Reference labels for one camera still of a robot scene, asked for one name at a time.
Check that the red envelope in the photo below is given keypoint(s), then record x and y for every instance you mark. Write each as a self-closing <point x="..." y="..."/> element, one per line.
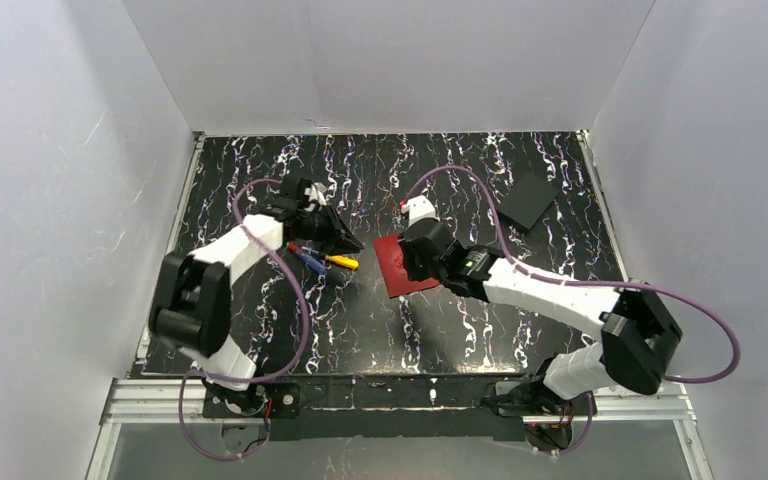
<point x="390" y="260"/>

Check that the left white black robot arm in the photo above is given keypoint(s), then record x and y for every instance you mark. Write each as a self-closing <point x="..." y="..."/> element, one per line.
<point x="191" y="306"/>

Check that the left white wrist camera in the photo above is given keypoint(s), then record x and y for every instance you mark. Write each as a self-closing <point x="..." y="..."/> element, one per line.
<point x="314" y="194"/>

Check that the black flat plate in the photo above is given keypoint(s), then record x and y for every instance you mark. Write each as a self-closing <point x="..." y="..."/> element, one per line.
<point x="528" y="200"/>

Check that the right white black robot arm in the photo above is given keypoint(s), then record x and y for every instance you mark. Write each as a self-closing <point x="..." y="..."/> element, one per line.
<point x="634" y="336"/>

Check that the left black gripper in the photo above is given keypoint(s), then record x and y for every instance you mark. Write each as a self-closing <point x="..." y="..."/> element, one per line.
<point x="321" y="225"/>

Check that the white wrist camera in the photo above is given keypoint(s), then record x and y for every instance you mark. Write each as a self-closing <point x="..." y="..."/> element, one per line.
<point x="314" y="194"/>
<point x="417" y="208"/>

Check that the yellow handled screwdriver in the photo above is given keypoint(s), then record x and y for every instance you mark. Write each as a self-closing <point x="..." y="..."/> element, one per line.
<point x="344" y="262"/>

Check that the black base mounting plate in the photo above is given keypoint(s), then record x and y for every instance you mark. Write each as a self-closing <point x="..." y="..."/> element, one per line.
<point x="456" y="405"/>

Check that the aluminium frame rail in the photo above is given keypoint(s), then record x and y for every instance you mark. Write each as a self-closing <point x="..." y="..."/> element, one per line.
<point x="155" y="401"/>

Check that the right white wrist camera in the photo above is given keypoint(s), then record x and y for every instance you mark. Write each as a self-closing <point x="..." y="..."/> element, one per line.
<point x="417" y="208"/>

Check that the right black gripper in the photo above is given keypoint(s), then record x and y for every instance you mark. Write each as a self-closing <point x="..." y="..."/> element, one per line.
<point x="413" y="258"/>

